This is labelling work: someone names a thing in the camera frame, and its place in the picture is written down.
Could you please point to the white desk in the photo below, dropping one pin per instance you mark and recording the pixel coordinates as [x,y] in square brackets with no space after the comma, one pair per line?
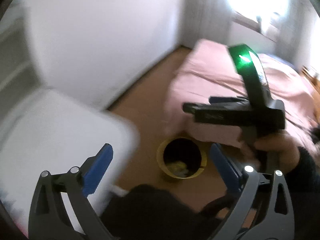
[50,130]

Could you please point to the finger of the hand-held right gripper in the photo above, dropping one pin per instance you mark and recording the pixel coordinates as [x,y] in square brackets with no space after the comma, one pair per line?
[227,100]
[212,108]

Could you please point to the wooden headboard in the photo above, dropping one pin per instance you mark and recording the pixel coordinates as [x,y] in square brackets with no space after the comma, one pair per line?
[311,76]

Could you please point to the person's right forearm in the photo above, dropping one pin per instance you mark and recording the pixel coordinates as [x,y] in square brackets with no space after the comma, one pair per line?
[308,167]

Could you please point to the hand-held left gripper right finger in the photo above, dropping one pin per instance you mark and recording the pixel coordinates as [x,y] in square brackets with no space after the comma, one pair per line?
[223,168]

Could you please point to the bright window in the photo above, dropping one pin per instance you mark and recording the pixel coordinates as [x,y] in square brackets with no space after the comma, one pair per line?
[252,2]

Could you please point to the bed with pink sheet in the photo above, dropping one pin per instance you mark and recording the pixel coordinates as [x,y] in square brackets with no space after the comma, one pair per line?
[212,75]

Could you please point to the person's right hand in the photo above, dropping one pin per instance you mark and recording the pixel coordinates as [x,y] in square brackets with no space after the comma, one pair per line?
[275,150]

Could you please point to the yellow round trash bin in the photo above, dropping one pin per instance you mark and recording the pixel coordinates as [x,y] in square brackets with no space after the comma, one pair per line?
[181,150]

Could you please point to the blue cloth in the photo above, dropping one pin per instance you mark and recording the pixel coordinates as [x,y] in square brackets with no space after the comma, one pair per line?
[283,62]

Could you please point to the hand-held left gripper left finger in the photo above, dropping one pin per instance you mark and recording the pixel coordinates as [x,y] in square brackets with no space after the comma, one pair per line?
[98,171]

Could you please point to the yellowish crumpled paper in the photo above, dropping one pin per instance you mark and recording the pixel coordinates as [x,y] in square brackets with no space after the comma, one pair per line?
[178,167]

